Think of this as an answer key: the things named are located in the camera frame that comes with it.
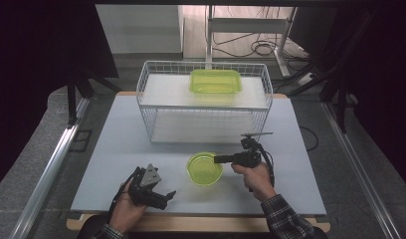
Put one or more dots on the rectangular container with green lid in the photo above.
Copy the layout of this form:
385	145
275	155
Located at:
214	81

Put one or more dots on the person's right hand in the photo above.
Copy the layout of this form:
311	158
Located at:
255	181

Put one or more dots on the white metal desk frame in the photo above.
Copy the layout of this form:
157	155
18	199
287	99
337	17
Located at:
247	25

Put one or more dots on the black curtain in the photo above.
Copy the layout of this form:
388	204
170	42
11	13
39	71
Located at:
32	66
390	83

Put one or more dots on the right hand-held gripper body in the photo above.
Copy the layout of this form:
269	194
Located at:
247	157

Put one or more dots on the round container with green lid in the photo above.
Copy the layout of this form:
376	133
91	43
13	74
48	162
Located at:
202	171

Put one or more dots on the white cabinet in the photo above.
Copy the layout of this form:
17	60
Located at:
138	30

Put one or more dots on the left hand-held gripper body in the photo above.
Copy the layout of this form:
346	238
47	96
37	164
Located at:
146	186

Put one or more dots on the aluminium floor rail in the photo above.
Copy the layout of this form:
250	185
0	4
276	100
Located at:
48	172
360	172

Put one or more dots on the black metal stand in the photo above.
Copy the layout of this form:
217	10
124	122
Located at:
71	99
340	106

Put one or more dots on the person's left hand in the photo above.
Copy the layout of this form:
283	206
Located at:
124	210

